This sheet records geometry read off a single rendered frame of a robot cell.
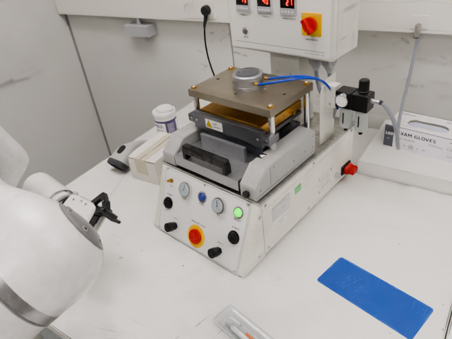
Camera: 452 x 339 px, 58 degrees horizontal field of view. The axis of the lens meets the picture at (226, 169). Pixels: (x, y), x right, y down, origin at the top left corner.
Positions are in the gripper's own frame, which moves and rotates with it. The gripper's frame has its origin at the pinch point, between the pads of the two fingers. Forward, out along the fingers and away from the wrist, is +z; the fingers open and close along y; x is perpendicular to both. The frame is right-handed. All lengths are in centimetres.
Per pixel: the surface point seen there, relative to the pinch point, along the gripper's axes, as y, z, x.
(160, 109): -40, -44, -35
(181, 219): -11.0, 0.4, -21.5
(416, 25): -94, 26, -42
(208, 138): -32.9, 1.0, -13.7
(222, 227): -14.7, 14.4, -19.3
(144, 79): -59, -101, -68
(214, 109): -40.5, -1.5, -12.9
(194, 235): -9.4, 6.8, -21.2
